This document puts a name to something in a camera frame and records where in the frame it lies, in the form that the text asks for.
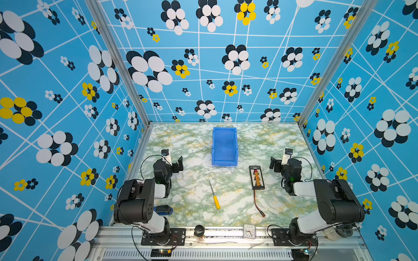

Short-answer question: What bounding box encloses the yellow handle screwdriver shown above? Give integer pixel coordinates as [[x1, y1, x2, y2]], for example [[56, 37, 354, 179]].
[[209, 182, 221, 209]]

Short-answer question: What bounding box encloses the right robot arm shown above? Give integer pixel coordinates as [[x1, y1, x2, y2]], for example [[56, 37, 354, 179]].
[[270, 157, 365, 245]]

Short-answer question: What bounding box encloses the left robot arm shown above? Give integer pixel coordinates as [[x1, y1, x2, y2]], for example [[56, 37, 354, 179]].
[[114, 157, 185, 247]]

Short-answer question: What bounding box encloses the blue plastic bin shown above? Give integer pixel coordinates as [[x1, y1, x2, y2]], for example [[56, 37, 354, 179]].
[[212, 127, 238, 167]]

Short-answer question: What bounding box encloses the blue black stapler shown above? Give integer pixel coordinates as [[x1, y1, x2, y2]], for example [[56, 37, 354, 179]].
[[154, 205, 173, 216]]

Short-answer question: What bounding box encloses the dark lid glass jar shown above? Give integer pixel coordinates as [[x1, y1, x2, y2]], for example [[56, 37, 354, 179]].
[[194, 225, 205, 238]]

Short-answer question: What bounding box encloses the small white clock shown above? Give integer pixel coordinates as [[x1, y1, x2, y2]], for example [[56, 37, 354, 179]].
[[243, 224, 256, 239]]

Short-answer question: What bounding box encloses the clear glass jar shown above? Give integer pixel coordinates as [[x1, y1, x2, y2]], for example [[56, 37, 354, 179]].
[[323, 224, 353, 241]]

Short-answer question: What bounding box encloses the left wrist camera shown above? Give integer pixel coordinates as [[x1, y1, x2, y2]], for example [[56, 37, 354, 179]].
[[161, 149, 172, 165]]

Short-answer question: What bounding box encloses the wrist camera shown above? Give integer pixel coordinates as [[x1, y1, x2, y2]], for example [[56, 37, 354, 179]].
[[281, 148, 293, 165], [161, 149, 172, 165]]

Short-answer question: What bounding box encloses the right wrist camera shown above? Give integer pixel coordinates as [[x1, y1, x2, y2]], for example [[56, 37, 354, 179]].
[[281, 148, 293, 165]]

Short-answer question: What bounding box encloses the red black wire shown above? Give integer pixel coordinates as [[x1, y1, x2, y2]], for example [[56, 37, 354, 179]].
[[254, 189, 266, 218]]

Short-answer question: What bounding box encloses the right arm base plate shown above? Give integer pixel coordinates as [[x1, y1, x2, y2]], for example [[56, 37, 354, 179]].
[[270, 228, 319, 248]]

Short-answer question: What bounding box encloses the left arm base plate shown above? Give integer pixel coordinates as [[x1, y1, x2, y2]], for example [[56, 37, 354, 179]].
[[140, 228, 186, 246]]

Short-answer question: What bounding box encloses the aluminium front rail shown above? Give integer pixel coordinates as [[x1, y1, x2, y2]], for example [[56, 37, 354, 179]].
[[89, 226, 372, 261]]

